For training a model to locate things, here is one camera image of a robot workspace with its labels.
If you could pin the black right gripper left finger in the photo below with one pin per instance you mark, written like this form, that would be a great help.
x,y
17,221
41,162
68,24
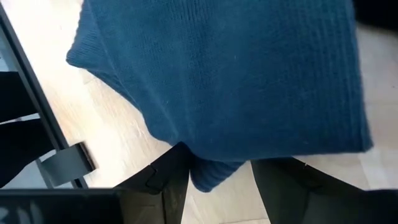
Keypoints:
x,y
164,186

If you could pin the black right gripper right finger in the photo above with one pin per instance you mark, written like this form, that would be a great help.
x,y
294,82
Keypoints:
x,y
295,193

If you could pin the navy knit cloth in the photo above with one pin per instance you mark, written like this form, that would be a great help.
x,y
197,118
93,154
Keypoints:
x,y
233,77

